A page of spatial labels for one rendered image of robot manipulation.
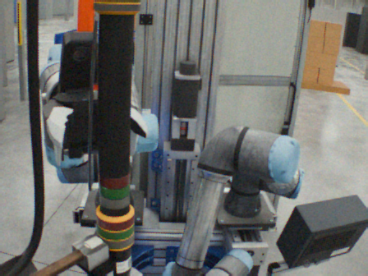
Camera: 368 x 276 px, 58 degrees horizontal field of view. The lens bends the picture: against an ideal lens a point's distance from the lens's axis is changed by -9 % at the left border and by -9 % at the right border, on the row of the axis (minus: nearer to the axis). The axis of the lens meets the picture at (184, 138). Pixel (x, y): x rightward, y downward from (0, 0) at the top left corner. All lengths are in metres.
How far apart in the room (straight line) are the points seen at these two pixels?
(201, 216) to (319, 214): 0.36
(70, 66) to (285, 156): 0.56
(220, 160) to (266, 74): 1.67
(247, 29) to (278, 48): 0.27
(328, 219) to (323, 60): 7.70
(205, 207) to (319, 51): 7.82
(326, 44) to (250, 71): 6.24
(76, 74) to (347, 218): 0.90
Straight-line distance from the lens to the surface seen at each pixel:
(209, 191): 0.94
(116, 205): 0.39
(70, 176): 1.28
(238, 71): 2.43
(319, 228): 1.08
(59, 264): 0.39
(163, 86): 1.35
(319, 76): 8.75
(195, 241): 0.97
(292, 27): 2.58
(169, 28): 1.32
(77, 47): 0.48
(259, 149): 0.88
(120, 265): 0.44
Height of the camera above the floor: 1.81
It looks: 22 degrees down
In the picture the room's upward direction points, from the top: 4 degrees clockwise
